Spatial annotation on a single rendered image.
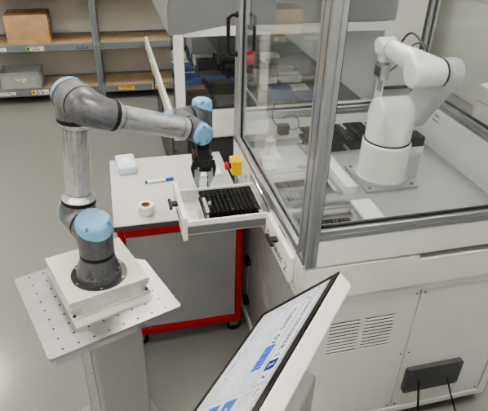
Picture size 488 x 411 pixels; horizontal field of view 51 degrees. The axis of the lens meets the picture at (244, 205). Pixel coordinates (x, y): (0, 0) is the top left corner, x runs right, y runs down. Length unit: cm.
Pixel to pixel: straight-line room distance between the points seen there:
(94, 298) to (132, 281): 14
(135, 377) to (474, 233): 136
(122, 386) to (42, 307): 47
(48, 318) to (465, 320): 156
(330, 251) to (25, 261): 221
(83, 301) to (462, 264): 132
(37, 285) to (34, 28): 397
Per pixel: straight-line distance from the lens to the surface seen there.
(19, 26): 570
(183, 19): 264
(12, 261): 348
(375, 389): 234
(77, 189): 180
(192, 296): 255
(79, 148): 174
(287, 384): 106
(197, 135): 175
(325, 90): 140
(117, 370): 208
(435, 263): 194
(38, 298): 196
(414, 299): 203
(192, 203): 221
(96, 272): 180
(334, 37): 137
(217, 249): 240
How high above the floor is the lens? 201
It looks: 32 degrees down
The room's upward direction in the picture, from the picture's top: 2 degrees clockwise
